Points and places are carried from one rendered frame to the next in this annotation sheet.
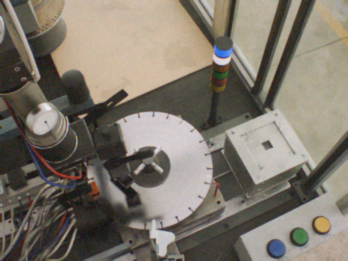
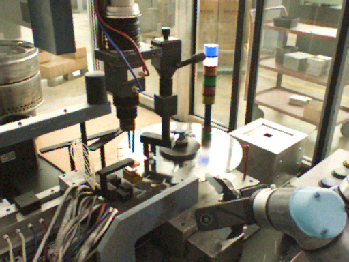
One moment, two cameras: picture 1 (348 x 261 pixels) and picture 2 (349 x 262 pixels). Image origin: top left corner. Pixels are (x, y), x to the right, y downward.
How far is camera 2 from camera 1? 75 cm
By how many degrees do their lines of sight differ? 40
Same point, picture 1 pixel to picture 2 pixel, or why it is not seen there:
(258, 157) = (266, 141)
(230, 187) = not seen: hidden behind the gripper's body
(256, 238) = (306, 182)
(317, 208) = (339, 157)
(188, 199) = (228, 157)
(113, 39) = (89, 129)
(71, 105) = (92, 105)
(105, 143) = (168, 40)
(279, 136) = (273, 129)
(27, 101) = not seen: outside the picture
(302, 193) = not seen: hidden behind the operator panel
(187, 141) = (204, 131)
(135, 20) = (105, 119)
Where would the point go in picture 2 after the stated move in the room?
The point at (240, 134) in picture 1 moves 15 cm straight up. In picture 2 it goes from (242, 133) to (247, 88)
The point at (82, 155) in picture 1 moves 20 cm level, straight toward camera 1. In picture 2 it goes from (150, 48) to (238, 66)
